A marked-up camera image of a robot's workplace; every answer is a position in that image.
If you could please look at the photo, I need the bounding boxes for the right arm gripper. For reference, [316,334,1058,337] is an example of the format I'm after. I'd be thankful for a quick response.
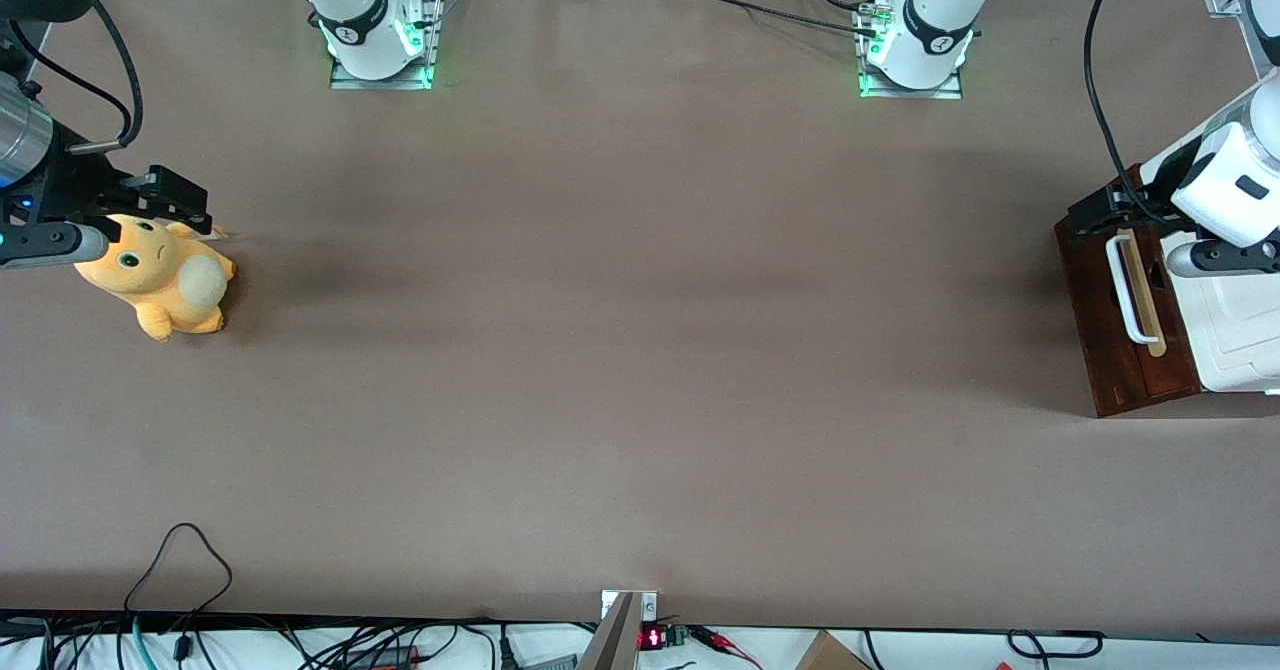
[15,122,215,238]

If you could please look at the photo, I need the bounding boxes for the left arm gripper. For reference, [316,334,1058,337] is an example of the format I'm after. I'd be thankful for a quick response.
[1066,122,1280,248]

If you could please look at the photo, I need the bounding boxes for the white and wood drawer handle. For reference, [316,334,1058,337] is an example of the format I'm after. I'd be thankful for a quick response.
[1104,224,1169,357]

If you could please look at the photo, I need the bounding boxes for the white drawer cabinet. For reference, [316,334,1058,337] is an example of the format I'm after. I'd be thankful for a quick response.
[1140,70,1280,395]

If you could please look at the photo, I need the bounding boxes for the orange plush toy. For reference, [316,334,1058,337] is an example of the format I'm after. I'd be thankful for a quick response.
[72,212,238,343]

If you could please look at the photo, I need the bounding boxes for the black power adapter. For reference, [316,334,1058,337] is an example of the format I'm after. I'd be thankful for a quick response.
[343,644,423,670]

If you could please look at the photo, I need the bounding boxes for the brown cardboard box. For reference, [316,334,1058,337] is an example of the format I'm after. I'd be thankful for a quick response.
[794,629,874,670]

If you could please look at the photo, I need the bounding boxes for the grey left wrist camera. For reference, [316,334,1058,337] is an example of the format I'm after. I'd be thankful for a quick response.
[1164,238,1280,278]

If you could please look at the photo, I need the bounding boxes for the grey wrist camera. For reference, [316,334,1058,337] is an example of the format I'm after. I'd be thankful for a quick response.
[0,220,111,271]
[1164,238,1280,278]

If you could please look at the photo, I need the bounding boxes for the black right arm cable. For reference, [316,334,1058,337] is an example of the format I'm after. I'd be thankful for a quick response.
[5,0,145,155]

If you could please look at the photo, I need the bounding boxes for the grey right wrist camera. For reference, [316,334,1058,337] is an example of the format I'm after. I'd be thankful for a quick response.
[0,220,111,271]

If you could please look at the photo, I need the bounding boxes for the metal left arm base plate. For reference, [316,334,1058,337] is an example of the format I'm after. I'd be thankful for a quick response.
[857,0,965,102]

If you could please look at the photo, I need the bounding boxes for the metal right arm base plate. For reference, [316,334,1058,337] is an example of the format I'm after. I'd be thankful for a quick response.
[329,0,445,92]

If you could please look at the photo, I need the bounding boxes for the black looped thin cable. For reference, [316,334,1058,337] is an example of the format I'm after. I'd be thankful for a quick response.
[122,521,235,617]

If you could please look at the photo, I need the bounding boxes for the long black table cable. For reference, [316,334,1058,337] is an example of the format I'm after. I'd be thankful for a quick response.
[689,0,883,37]

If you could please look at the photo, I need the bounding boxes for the black oval cable loop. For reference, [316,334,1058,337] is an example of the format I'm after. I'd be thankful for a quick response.
[1004,629,1107,660]

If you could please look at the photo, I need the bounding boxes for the red and black clip wires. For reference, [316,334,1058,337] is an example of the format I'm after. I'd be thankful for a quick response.
[688,625,763,668]

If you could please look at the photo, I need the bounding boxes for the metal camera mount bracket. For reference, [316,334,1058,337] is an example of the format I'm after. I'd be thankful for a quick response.
[576,589,660,670]

